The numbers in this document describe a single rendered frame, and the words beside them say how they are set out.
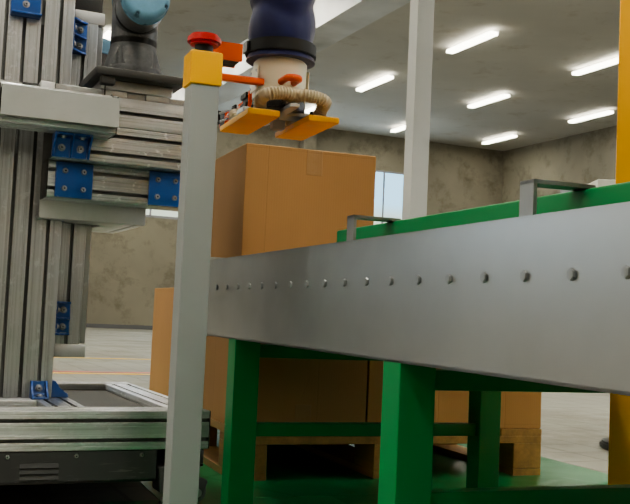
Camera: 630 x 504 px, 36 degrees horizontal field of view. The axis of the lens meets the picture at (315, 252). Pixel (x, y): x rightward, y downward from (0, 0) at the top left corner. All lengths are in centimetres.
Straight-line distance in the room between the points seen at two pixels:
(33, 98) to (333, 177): 95
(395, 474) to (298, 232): 144
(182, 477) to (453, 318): 89
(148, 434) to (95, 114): 75
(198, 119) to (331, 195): 89
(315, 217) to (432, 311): 150
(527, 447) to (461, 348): 190
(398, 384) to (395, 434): 7
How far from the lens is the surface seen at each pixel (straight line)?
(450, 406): 301
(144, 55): 250
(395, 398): 145
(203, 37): 206
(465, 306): 127
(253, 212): 276
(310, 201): 281
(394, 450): 145
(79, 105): 231
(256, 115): 294
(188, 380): 200
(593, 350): 105
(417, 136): 636
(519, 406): 313
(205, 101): 204
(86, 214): 254
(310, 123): 302
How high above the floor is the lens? 47
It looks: 4 degrees up
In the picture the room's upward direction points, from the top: 3 degrees clockwise
